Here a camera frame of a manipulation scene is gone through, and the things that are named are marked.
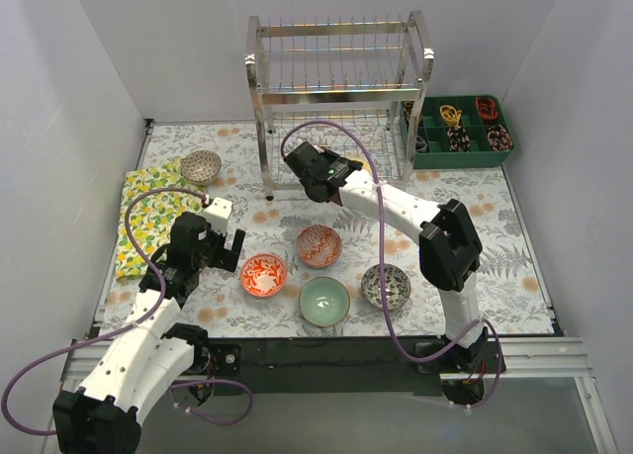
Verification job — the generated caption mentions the small purple patterned bowl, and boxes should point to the small purple patterned bowl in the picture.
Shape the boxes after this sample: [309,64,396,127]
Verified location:
[180,149,222,187]

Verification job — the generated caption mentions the black leaf patterned bowl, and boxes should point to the black leaf patterned bowl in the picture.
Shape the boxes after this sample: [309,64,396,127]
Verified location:
[361,264,411,311]

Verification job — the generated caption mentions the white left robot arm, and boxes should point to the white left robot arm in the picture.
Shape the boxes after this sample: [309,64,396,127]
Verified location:
[52,199,245,453]

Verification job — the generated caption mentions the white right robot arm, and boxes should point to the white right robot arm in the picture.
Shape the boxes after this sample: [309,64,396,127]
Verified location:
[281,142,493,373]

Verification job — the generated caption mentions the stainless steel dish rack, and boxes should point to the stainless steel dish rack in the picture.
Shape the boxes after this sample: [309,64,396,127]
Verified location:
[244,10,435,200]

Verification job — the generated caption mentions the orange floral patterned bowl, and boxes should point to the orange floral patterned bowl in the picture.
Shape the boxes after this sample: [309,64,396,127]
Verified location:
[239,253,288,298]

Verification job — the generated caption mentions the lemon print cloth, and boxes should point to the lemon print cloth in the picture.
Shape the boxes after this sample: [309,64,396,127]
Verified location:
[115,157,204,279]

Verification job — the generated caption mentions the orange geometric patterned bowl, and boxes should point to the orange geometric patterned bowl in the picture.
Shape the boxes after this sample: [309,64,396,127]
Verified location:
[296,225,342,268]

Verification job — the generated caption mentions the floral patterned table mat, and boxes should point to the floral patterned table mat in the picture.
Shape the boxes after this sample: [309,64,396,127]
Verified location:
[97,122,555,340]

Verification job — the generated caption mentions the mint green bowl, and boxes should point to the mint green bowl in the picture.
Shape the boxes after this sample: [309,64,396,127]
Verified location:
[298,277,350,327]

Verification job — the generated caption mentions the green compartment organizer tray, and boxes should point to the green compartment organizer tray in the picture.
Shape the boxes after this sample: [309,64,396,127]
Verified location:
[413,95,514,170]

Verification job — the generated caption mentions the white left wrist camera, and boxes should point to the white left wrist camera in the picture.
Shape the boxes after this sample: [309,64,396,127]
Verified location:
[200,197,232,236]

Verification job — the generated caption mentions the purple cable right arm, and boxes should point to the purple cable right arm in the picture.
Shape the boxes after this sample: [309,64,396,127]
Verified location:
[279,121,506,410]

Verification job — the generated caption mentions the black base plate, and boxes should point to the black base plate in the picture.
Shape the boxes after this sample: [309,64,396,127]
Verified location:
[194,336,505,400]

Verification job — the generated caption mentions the aluminium front rail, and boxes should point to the aluminium front rail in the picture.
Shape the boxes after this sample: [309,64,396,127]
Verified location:
[61,337,593,382]

